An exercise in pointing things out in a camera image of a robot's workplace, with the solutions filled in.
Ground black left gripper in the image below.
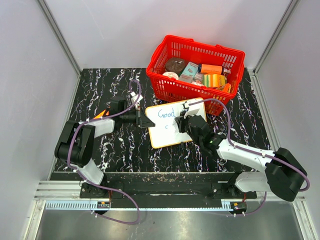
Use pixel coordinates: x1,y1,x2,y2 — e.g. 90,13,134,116
120,106,155,129

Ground white board yellow frame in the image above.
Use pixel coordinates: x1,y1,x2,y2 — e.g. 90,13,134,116
145,97,207,149

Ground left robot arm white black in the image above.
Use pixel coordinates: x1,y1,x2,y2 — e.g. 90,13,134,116
54,97,156,198

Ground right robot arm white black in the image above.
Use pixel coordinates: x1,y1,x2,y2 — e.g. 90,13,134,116
175,115,307,202

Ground orange green sponge pack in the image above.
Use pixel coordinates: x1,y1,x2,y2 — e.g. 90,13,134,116
94,107,110,119

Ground teal white small box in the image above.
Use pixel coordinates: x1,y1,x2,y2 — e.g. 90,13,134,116
178,61,199,83

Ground pink white round item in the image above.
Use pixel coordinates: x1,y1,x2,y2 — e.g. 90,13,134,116
162,71,179,80

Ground striped sponge pack in basket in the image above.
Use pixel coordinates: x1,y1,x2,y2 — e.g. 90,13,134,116
203,74,227,88

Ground red plastic shopping basket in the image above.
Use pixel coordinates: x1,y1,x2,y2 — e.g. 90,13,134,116
146,35,246,105

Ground brown round chocolate item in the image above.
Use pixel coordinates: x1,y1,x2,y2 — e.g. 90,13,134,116
164,57,186,75

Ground orange bottle blue cap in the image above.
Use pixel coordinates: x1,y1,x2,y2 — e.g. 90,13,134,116
198,64,223,75

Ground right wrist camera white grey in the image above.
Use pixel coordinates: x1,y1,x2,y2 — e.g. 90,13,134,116
179,98,202,119

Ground wrist camera white grey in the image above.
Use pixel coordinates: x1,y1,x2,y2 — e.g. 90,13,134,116
179,98,202,119
130,91,143,110

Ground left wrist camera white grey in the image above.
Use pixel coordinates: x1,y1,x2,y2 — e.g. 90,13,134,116
130,91,143,110

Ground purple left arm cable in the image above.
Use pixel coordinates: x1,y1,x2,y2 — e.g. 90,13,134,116
66,79,142,188

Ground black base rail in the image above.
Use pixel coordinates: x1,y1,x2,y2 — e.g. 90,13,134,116
79,172,257,209

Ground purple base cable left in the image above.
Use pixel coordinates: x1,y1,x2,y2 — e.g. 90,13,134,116
91,186,141,225

